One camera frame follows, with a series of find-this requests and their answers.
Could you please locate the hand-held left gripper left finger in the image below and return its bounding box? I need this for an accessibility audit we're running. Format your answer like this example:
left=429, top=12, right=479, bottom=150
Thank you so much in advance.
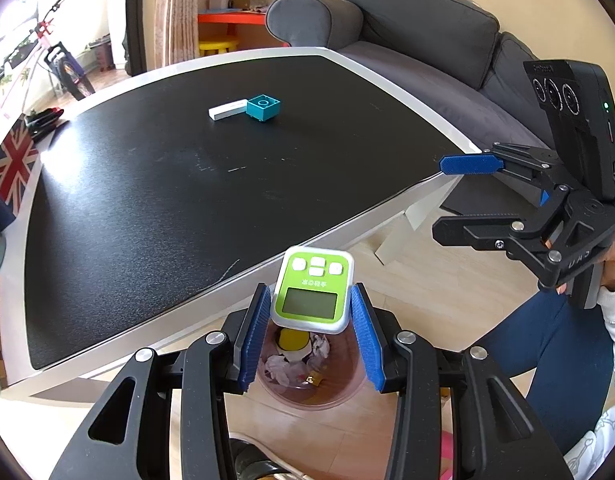
left=50, top=282, right=272, bottom=480

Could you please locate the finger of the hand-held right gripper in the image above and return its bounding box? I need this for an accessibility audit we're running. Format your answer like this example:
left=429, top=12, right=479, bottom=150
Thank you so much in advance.
left=431, top=187, right=571, bottom=257
left=439, top=142, right=561, bottom=194

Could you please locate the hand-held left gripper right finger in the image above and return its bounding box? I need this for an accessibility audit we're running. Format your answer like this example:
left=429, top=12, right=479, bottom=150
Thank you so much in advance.
left=350, top=282, right=573, bottom=480

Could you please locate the white tissue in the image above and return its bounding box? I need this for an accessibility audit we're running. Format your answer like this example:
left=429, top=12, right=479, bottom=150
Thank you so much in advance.
left=265, top=335, right=331, bottom=388

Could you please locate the yellow round zipper case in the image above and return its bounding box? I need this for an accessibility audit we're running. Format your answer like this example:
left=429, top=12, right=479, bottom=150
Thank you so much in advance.
left=279, top=329, right=312, bottom=351

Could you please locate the green digital timer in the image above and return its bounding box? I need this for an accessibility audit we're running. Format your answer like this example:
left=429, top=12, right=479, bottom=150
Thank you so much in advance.
left=270, top=246, right=355, bottom=335

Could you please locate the pink trash bin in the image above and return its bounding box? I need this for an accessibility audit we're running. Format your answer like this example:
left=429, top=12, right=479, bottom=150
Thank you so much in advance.
left=255, top=317, right=371, bottom=413

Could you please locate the dark shoe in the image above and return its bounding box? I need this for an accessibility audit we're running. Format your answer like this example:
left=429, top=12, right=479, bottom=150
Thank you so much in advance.
left=229, top=435, right=308, bottom=480

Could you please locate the person's leg in blue pants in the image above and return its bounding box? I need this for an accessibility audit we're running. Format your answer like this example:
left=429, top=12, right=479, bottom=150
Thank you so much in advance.
left=470, top=290, right=615, bottom=456

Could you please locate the grey sofa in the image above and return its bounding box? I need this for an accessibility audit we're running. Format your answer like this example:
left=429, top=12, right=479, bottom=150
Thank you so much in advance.
left=265, top=0, right=615, bottom=216

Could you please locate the teal toy brick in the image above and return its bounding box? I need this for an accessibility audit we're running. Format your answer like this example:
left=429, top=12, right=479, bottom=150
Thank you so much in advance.
left=246, top=93, right=282, bottom=123

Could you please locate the white rectangular box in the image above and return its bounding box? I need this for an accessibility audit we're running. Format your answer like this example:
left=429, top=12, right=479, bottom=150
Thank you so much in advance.
left=208, top=98, right=249, bottom=122

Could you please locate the person's white printed top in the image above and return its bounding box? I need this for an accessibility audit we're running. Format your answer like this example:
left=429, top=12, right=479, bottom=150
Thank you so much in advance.
left=562, top=400, right=615, bottom=480

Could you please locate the yellow plastic stool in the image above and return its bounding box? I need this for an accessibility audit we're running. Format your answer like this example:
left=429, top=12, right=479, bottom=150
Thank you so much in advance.
left=198, top=36, right=241, bottom=58

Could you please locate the orange kids table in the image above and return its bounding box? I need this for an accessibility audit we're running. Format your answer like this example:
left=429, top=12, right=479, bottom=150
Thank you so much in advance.
left=198, top=10, right=268, bottom=43

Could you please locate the flag print tissue box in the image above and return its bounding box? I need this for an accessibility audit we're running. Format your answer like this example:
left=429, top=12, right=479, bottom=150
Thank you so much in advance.
left=0, top=112, right=41, bottom=221

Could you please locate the bicycle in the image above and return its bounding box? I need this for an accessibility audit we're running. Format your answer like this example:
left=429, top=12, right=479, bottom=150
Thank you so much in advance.
left=0, top=0, right=96, bottom=111

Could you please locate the beige patterned curtain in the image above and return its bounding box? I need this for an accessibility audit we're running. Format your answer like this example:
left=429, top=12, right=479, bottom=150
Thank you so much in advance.
left=154, top=0, right=201, bottom=66

